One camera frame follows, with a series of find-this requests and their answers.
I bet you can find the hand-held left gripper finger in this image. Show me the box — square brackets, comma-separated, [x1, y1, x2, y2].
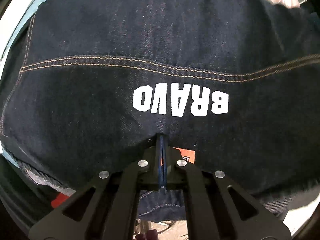
[29, 134, 163, 240]
[162, 135, 293, 240]

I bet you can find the dark denim jacket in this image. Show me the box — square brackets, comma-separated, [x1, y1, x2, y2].
[0, 0, 320, 224]

